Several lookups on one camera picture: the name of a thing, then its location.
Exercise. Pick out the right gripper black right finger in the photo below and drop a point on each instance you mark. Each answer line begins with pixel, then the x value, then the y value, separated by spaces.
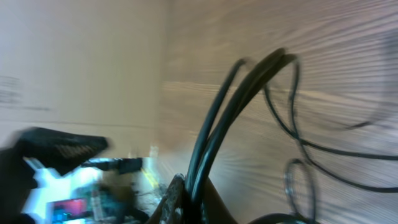
pixel 213 209

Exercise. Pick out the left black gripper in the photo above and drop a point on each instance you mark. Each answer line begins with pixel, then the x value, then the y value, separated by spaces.
pixel 59 150

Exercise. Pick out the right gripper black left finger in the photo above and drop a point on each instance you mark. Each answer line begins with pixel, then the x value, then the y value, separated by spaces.
pixel 171 209

